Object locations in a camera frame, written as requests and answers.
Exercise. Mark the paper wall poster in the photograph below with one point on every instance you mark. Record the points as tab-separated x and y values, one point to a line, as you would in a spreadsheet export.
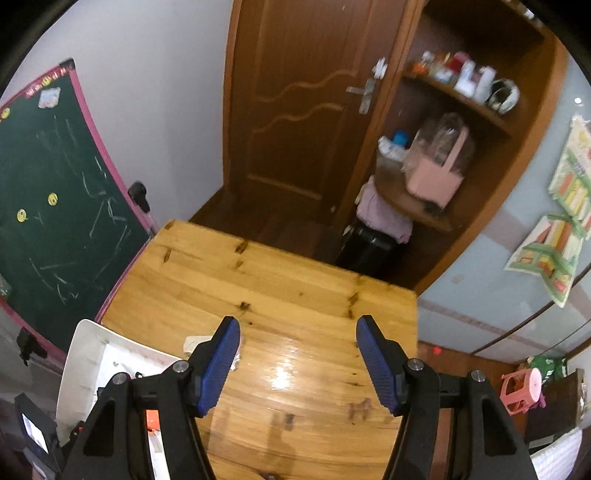
552	249

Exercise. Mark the wooden shelf unit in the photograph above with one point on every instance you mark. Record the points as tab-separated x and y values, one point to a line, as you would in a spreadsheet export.
470	105

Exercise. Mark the pink storage basket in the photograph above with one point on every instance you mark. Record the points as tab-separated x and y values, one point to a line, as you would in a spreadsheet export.
428	166

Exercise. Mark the green chalkboard pink frame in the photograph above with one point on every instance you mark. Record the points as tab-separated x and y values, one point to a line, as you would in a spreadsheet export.
69	230

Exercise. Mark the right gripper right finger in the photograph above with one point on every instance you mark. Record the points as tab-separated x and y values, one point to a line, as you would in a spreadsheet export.
484	443

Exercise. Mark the brown wooden door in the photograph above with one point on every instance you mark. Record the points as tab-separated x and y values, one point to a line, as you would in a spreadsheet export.
301	88

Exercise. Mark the white plastic storage bin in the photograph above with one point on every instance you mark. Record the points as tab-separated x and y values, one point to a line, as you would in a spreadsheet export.
94	356

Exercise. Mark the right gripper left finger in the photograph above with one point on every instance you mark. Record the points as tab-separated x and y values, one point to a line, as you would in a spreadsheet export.
113	442

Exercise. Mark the wooden table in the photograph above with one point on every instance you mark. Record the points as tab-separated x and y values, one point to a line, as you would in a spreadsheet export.
299	404

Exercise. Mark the pink plastic stool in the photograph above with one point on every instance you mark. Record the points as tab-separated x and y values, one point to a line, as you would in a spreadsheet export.
521	390

